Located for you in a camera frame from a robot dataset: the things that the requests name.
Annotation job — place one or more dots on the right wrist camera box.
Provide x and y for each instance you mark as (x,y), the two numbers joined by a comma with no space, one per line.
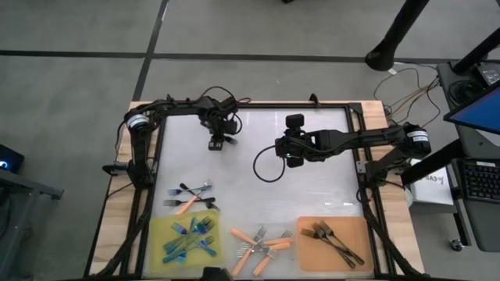
(295,161)

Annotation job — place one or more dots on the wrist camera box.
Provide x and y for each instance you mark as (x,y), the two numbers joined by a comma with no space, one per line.
(295,161)
(216,144)

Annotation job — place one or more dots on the clear plastic tray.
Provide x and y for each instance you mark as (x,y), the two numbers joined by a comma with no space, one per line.
(287,265)

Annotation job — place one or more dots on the black computer keyboard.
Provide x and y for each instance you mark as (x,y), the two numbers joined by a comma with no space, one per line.
(482,181)

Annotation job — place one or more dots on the white table mat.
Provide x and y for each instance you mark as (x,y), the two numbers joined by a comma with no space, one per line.
(312,187)

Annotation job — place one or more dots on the black caster wheel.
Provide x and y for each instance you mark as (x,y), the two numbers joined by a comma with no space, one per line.
(456,246)

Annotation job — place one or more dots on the black device blue light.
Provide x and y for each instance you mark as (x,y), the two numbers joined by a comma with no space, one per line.
(11,158)

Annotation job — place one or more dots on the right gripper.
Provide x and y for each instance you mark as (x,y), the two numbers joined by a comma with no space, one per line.
(297,144)

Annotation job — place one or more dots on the orange plastic tray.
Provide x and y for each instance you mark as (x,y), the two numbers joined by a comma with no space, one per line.
(351,230)

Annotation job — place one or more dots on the black monitor stand pole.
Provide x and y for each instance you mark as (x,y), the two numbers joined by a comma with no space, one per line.
(480,48)

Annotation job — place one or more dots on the yellow plastic tray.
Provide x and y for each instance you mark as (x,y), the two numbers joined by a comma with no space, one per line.
(156,234)

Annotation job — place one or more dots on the grey metal stand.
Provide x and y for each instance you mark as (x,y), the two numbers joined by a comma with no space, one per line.
(23,183)

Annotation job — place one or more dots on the computer monitor blue screen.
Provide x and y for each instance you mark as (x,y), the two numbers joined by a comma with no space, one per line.
(480,113)

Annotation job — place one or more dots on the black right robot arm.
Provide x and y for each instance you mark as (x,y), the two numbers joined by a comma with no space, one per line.
(371,136)

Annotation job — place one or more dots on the black frame clamp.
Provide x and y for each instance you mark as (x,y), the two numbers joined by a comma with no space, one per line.
(314,99)

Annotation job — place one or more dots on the black stand strut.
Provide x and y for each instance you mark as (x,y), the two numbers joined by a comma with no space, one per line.
(433,164)

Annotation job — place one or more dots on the white printed paper box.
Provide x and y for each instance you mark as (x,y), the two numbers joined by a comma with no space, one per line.
(429,191)

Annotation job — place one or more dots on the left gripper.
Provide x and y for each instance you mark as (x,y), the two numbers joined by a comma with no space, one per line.
(218,119)

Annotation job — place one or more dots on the grey equipment cart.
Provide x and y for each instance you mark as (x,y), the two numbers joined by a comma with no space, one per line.
(484,226)

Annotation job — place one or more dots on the black floor pole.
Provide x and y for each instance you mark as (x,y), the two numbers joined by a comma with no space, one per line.
(394,31)

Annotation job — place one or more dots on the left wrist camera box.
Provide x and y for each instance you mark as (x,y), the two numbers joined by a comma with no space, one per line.
(216,144)

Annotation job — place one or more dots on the black power adapter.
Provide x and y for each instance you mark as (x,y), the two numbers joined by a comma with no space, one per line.
(488,74)

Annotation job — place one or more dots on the black table frame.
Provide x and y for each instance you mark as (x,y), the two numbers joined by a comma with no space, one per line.
(273,105)

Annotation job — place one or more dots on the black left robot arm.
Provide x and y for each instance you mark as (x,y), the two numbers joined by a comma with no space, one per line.
(137,156)

